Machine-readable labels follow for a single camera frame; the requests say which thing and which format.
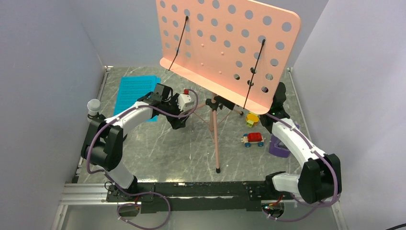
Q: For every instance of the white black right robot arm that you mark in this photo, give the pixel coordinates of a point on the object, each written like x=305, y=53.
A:
x=319, y=182

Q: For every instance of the pink music stand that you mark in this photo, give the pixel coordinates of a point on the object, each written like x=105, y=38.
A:
x=236, y=49

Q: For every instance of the blue sheet music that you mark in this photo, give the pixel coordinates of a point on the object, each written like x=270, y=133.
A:
x=132, y=88

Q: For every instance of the aluminium frame rail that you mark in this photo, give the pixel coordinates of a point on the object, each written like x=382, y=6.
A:
x=84, y=207

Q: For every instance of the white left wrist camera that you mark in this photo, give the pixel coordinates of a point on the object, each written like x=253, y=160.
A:
x=184, y=101

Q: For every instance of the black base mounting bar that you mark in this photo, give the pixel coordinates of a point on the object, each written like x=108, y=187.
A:
x=200, y=196

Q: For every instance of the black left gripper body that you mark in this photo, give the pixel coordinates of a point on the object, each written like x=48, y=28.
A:
x=172, y=107

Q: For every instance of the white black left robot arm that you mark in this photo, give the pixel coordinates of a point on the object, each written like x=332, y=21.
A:
x=103, y=145

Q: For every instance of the red wooden toy car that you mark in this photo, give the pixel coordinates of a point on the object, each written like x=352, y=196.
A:
x=253, y=138

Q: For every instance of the orange yellow toy block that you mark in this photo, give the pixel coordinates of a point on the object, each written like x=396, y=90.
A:
x=252, y=119

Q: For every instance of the grey microphone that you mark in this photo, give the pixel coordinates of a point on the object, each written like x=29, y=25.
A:
x=94, y=107

